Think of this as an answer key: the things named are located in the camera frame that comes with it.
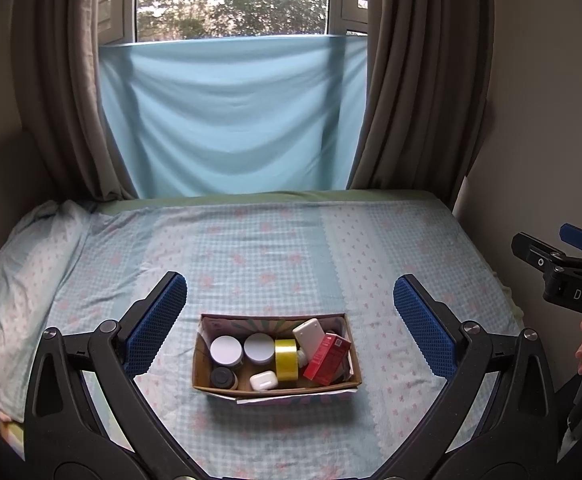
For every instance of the checked floral pillow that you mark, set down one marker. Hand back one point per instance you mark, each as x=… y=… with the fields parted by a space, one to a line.
x=26 y=270

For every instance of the red carton box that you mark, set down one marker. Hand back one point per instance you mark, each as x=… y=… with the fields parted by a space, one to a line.
x=326 y=362

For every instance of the window frame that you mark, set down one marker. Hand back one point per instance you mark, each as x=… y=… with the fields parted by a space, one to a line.
x=346 y=0

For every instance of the light blue hanging cloth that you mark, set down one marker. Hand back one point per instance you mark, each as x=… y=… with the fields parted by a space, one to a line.
x=231 y=115

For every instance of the brown curtain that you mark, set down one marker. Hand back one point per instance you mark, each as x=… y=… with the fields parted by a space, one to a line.
x=66 y=85
x=421 y=85

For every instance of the cardboard box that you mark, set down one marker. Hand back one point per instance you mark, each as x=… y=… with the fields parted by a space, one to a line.
x=271 y=395

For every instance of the white lid jar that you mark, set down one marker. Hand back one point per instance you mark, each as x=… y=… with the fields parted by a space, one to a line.
x=224 y=350
x=259 y=348

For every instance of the yellow tape roll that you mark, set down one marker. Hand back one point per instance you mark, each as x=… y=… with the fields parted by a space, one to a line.
x=287 y=365

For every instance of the white earbuds case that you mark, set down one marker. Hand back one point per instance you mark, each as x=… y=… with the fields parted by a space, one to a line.
x=263 y=381

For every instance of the checked floral bed sheet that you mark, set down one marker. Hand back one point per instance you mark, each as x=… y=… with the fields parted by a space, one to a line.
x=271 y=250

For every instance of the small dark jar white label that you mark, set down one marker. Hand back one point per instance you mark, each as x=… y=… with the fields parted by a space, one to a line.
x=223 y=377

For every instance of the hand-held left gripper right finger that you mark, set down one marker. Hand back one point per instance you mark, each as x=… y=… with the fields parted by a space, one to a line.
x=426 y=327

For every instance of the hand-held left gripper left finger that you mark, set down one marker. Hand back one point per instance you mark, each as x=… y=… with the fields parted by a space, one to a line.
x=156 y=325

